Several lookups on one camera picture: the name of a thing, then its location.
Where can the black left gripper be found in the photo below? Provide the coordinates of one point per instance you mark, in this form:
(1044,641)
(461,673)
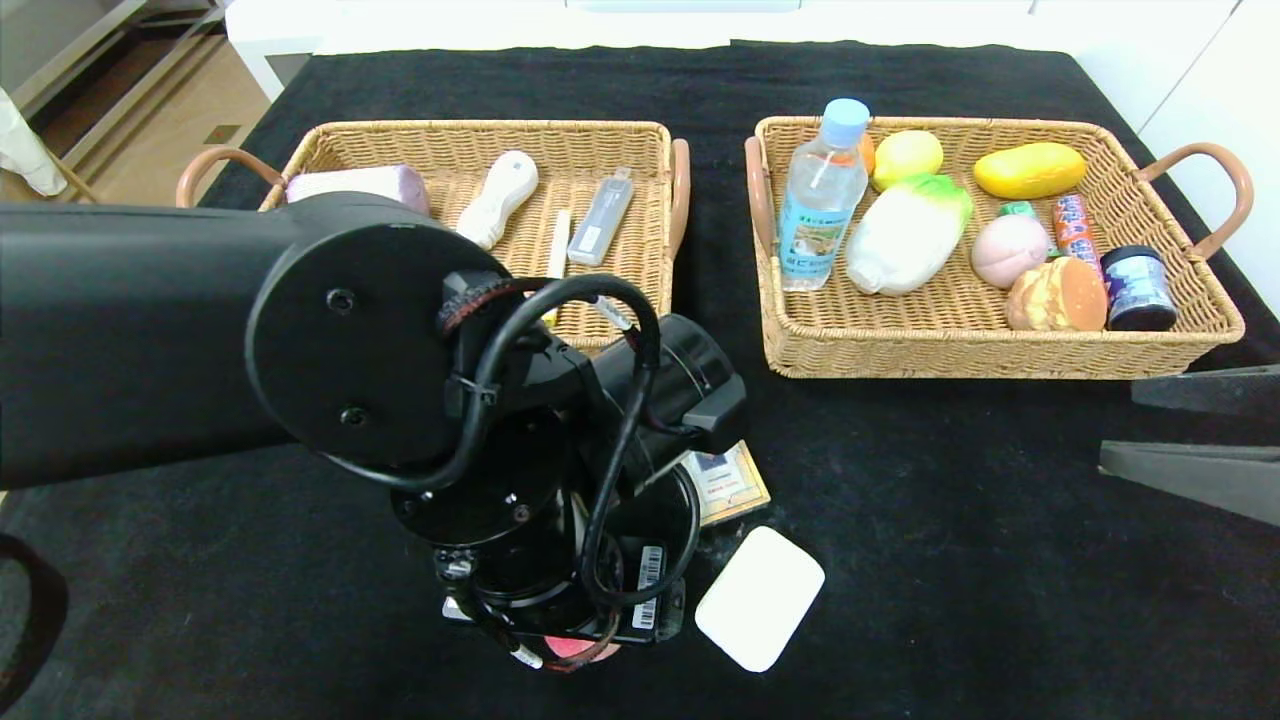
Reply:
(648,588)

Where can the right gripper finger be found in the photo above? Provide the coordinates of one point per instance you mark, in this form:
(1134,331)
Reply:
(1210,480)
(1220,390)

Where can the red toy peach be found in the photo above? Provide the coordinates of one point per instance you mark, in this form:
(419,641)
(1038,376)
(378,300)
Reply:
(565,648)

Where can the white soap bar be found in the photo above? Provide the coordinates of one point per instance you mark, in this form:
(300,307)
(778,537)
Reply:
(760,598)

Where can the playing card box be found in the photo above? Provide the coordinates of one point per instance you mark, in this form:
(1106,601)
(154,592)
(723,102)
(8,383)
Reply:
(730,485)

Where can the pale pink peach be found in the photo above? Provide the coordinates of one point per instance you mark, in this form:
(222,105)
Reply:
(1008,252)

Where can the clear water bottle blue cap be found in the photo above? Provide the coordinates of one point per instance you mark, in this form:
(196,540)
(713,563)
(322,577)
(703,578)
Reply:
(820,210)

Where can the white brush bottle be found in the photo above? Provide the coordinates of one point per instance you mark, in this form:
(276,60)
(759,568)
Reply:
(500,195)

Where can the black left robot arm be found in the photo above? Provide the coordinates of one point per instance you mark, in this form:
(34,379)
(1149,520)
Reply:
(120,330)

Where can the dark blue jar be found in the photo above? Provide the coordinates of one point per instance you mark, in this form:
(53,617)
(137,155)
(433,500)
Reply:
(1138,295)

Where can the brown toy bread bun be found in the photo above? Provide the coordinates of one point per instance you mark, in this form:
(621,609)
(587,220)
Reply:
(1055,298)

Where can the orange candy pack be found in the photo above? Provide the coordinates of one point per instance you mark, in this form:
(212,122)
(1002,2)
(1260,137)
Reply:
(1072,225)

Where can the green gum pack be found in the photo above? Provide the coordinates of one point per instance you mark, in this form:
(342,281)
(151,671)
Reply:
(1018,209)

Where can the yellow toy mango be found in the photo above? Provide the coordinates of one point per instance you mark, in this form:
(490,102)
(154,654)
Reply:
(1030,170)

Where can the toy napa cabbage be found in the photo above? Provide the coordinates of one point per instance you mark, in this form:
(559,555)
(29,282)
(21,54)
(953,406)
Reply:
(905,240)

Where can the white pen with yellow tip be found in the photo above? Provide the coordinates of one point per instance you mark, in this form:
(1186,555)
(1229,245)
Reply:
(560,240)

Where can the grey blade case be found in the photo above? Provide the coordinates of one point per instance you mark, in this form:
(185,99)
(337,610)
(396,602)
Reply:
(600,218)

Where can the yellow toy lemon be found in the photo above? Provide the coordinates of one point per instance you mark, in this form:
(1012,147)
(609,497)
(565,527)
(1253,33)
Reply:
(908,160)

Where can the orange toy fruit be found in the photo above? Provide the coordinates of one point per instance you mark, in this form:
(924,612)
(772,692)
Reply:
(868,153)

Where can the purple white bag roll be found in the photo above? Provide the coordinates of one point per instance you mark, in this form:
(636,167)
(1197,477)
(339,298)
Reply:
(370,182)

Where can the white table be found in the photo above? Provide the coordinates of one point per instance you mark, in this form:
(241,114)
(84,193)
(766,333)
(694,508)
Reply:
(280,30)

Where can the wooden wheeled rack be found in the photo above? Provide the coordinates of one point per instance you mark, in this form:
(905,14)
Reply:
(75,180)

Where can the white fabric item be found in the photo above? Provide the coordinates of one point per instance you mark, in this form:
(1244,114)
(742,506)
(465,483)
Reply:
(25,150)

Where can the grey metal shelf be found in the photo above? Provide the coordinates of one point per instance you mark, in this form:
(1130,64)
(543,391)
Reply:
(60,50)

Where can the black left camera bracket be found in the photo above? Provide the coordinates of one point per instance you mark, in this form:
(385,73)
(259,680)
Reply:
(720,410)

